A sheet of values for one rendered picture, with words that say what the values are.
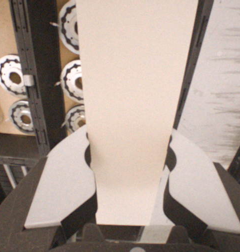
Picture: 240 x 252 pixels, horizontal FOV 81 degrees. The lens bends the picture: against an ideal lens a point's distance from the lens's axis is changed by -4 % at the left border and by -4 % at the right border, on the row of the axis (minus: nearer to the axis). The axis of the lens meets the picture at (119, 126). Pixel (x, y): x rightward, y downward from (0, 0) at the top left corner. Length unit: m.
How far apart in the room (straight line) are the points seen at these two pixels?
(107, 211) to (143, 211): 0.04
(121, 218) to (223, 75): 0.54
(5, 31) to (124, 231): 0.76
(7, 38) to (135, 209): 0.44
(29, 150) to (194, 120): 0.57
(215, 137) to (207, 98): 0.19
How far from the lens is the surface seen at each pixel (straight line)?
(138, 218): 0.19
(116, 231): 0.73
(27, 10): 0.32
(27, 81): 0.32
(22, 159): 0.45
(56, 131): 0.41
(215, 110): 0.64
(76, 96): 0.38
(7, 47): 0.46
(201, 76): 0.57
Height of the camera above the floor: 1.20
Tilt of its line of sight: 61 degrees down
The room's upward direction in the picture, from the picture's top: 177 degrees counter-clockwise
